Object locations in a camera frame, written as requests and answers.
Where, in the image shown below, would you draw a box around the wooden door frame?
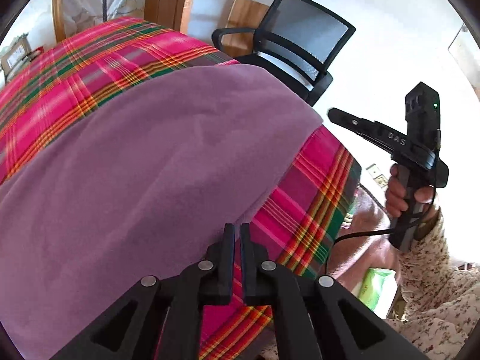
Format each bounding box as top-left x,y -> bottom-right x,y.
52,0 -> 68,44

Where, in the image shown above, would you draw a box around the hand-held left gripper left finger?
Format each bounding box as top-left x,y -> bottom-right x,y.
49,223 -> 236,360

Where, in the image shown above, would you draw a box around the cardboard box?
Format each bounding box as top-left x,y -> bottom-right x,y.
0,35 -> 32,83

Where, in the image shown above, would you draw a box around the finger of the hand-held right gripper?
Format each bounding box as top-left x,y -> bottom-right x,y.
354,132 -> 396,162
327,107 -> 409,151

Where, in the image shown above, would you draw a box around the white power strip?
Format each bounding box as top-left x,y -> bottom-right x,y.
365,163 -> 389,188

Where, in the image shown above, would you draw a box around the person's right hand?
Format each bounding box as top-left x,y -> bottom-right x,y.
385,163 -> 437,220

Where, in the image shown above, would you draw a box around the black cable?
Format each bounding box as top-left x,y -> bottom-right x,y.
324,187 -> 437,274

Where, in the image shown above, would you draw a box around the person's floral top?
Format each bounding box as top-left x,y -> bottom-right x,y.
386,292 -> 480,360

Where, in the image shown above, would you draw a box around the wooden door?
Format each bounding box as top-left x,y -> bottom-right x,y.
144,0 -> 199,34

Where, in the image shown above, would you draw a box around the green tissue pack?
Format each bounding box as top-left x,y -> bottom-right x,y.
356,268 -> 398,312

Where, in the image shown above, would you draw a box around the black mesh office chair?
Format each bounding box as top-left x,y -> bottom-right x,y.
212,0 -> 357,107

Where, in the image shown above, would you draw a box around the pink green plaid blanket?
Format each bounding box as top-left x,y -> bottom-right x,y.
0,17 -> 362,360

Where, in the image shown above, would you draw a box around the purple fleece pants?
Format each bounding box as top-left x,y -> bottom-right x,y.
0,63 -> 324,360

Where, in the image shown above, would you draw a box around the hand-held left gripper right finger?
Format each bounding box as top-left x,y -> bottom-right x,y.
240,223 -> 430,360

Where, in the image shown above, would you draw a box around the wooden board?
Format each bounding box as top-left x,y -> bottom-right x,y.
223,0 -> 271,59

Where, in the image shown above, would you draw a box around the person's right forearm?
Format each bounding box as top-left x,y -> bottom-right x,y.
397,210 -> 480,304

